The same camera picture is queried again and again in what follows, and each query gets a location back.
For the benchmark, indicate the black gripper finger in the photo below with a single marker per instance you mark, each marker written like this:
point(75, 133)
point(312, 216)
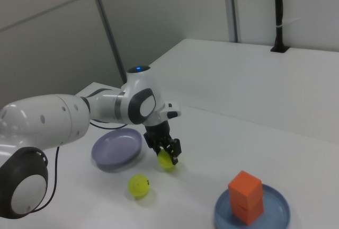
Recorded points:
point(175, 149)
point(151, 144)

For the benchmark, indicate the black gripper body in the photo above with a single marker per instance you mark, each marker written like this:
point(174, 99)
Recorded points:
point(158, 131)

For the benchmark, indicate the yellow tennis ball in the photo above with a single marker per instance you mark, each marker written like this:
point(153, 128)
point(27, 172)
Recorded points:
point(164, 161)
point(138, 186)

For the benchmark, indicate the orange cube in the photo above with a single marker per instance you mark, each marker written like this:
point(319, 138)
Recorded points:
point(243, 189)
point(246, 217)

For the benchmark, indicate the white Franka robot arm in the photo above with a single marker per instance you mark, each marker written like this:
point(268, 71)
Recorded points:
point(39, 123)

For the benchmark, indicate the purple plate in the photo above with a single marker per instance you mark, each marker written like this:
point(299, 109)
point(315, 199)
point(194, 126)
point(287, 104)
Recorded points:
point(116, 146)

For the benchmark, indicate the blue plate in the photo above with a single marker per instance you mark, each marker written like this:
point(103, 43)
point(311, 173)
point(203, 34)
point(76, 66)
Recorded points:
point(275, 213)

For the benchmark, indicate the black pole with clamp base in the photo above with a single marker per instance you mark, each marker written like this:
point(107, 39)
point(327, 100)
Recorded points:
point(278, 14)

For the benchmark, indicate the grey partition post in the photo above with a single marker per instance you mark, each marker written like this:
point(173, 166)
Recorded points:
point(232, 6)

